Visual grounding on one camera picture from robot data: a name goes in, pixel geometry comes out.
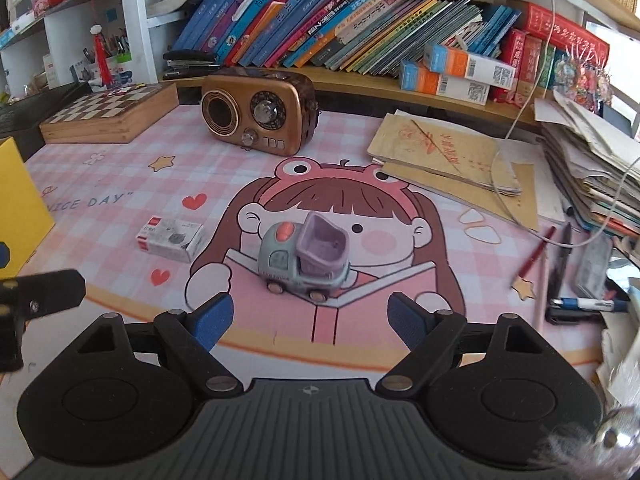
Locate red pencil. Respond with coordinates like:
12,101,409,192
511,226,557,292

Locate yellow cardboard box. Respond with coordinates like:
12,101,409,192
0,136,56,268

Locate blue white pen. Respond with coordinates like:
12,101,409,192
550,297,617,312

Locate colourful acrylic stand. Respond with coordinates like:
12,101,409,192
554,42,615,107

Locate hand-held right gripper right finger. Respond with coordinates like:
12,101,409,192
376,292,566,398

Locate small white staples box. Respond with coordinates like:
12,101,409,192
136,216,205,264

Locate black stapler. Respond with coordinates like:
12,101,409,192
162,50,223,81

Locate white box with red print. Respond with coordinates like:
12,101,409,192
42,54,62,90

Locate black marker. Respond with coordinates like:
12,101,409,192
545,307,603,326

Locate black piano keyboard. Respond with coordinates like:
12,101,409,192
0,82,93,143

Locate thick red dictionary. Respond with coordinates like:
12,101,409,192
515,2,611,68

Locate black pen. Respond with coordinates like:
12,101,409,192
547,221,573,301

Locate white charging cable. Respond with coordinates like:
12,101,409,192
490,0,640,248

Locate fluffy charm with bell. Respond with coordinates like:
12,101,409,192
532,405,640,480

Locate brown paper envelopes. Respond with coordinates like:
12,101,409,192
367,109,541,233

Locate stack of worn booklets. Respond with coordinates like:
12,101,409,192
535,90,640,238

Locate clear plastic case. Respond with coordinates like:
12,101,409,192
574,234,615,300

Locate white framed bookshelf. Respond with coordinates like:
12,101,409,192
117,0,640,131

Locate green lid pen cup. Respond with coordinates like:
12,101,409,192
107,55,136,86

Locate wooden chessboard box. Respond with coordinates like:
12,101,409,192
39,82,180,145

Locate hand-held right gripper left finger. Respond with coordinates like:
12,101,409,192
50,294,246,398

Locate brown retro radio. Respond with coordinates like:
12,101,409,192
201,71,321,157

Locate orange blue white carton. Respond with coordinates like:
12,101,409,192
424,42,517,91
400,60,491,107

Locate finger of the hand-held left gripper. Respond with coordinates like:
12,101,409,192
0,269,87,321

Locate pink checked cloth desktop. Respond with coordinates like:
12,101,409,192
0,97,631,411

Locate grey toy truck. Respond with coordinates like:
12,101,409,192
257,211,351,303

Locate white side shelf unit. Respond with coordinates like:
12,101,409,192
0,0,151,96

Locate plain wooden pencil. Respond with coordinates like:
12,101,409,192
532,255,548,333

